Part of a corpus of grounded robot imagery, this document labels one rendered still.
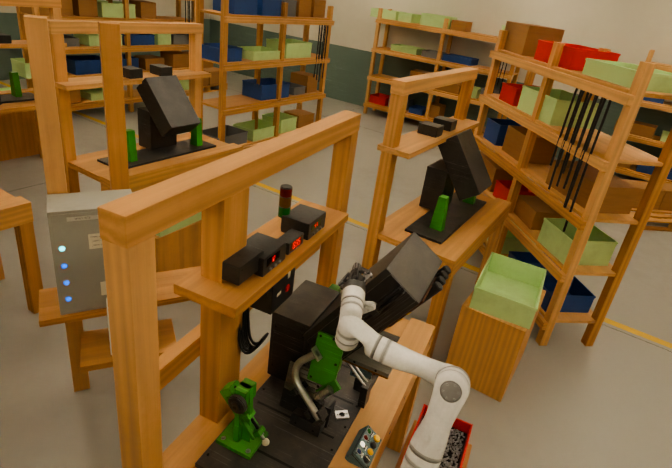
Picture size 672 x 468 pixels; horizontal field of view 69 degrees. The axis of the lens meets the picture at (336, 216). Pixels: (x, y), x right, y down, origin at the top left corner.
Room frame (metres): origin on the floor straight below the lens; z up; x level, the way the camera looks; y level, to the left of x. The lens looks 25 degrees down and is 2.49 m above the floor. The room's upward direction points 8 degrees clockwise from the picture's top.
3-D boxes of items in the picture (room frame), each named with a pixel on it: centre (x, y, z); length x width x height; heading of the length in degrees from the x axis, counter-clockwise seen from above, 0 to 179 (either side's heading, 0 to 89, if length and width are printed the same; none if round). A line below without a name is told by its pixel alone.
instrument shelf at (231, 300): (1.71, 0.22, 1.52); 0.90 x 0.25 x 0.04; 159
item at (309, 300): (1.77, 0.07, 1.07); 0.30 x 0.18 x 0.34; 159
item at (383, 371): (1.65, -0.14, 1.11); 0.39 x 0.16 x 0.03; 69
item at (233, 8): (7.50, 1.30, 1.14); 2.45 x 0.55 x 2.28; 150
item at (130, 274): (1.73, 0.26, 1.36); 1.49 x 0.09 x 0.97; 159
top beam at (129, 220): (1.73, 0.26, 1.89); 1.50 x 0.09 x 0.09; 159
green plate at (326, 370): (1.52, -0.05, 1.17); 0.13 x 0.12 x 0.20; 159
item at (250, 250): (1.43, 0.29, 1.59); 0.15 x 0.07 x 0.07; 159
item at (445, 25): (10.50, -1.60, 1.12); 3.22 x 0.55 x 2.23; 60
